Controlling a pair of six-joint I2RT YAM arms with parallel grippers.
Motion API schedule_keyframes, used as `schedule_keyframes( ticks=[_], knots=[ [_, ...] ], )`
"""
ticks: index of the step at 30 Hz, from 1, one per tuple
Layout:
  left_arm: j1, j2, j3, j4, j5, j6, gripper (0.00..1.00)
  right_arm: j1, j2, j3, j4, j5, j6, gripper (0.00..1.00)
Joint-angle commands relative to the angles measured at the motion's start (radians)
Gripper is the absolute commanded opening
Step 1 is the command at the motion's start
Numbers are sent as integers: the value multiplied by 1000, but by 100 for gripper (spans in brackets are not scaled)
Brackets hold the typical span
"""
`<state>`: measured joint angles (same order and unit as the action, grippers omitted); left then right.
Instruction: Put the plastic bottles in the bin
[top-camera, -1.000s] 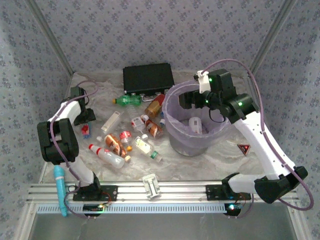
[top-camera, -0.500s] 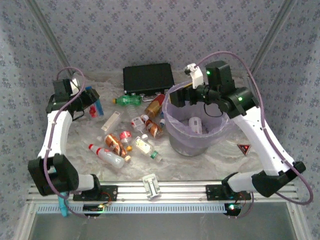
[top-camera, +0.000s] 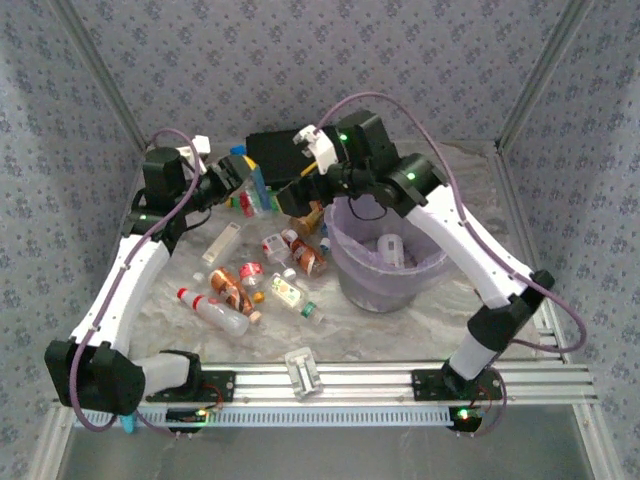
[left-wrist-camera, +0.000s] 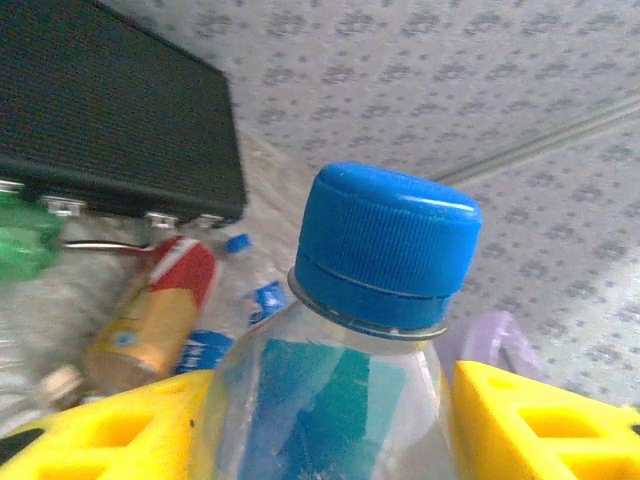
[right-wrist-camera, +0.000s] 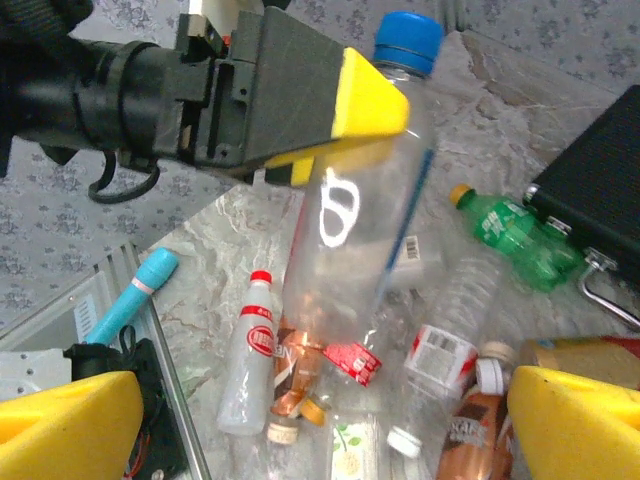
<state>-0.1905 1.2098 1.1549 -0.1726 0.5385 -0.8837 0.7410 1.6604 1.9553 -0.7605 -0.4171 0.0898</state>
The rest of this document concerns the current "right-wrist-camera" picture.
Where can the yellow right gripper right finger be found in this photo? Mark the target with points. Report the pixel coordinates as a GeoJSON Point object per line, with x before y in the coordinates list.
{"type": "Point", "coordinates": [580, 430]}

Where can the finger of the grey yellow left gripper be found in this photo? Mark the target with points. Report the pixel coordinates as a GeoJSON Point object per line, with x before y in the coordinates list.
{"type": "Point", "coordinates": [300, 100]}
{"type": "Point", "coordinates": [290, 172]}

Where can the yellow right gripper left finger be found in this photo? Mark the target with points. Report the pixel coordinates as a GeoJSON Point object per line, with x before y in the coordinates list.
{"type": "Point", "coordinates": [65, 430]}

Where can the clear bottle with blue cap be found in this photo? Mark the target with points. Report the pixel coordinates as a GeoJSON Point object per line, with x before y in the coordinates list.
{"type": "Point", "coordinates": [410, 40]}

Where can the clear bottle white red label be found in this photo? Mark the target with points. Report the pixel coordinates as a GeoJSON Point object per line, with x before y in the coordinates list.
{"type": "Point", "coordinates": [440, 350]}

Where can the white bottle with red cap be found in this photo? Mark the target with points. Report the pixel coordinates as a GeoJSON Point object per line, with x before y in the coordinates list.
{"type": "Point", "coordinates": [250, 360]}

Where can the small brown coffee bottle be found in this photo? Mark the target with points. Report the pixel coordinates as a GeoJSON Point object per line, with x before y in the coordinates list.
{"type": "Point", "coordinates": [295, 370]}

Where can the green packet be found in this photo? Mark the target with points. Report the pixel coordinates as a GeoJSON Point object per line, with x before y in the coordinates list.
{"type": "Point", "coordinates": [520, 240]}

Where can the cyan tube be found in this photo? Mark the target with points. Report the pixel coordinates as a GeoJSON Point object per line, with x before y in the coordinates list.
{"type": "Point", "coordinates": [145, 280]}

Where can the clear bottle with red label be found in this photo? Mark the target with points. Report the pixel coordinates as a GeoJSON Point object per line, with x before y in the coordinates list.
{"type": "Point", "coordinates": [352, 362]}

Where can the small beige bottle cap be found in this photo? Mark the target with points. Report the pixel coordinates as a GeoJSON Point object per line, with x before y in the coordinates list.
{"type": "Point", "coordinates": [281, 434]}

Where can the clear bottle with leaf label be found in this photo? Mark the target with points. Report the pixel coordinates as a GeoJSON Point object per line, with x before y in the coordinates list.
{"type": "Point", "coordinates": [355, 450]}

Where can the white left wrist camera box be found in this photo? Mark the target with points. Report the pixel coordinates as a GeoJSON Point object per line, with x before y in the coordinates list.
{"type": "Point", "coordinates": [210, 10]}

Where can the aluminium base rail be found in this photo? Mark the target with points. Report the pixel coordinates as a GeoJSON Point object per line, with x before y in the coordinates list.
{"type": "Point", "coordinates": [120, 260]}

